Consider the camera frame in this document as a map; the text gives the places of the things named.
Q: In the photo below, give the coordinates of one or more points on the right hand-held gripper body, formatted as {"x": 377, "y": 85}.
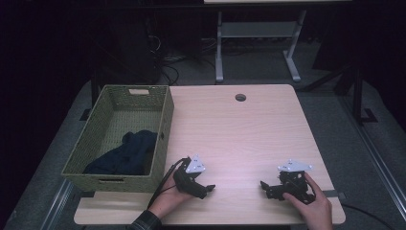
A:
{"x": 293, "y": 185}

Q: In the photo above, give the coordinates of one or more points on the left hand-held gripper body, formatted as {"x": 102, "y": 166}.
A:
{"x": 186, "y": 183}

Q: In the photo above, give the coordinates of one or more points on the person's left hand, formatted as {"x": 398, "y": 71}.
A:
{"x": 166, "y": 199}

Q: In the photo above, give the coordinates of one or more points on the person's right hand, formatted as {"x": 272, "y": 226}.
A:
{"x": 316, "y": 214}

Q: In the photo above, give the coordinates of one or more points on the black tape strip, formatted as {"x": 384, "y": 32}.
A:
{"x": 333, "y": 194}

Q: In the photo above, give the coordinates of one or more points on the dark blue cloth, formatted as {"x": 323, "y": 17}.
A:
{"x": 130, "y": 156}

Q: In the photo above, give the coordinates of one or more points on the green woven basket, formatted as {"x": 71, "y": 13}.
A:
{"x": 95, "y": 127}

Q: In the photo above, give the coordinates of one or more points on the black metal stand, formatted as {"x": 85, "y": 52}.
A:
{"x": 358, "y": 96}

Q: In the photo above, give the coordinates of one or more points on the aluminium floor rail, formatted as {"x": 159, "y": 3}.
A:
{"x": 56, "y": 204}
{"x": 376, "y": 159}

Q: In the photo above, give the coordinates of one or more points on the white metal table frame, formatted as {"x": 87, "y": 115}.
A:
{"x": 255, "y": 29}

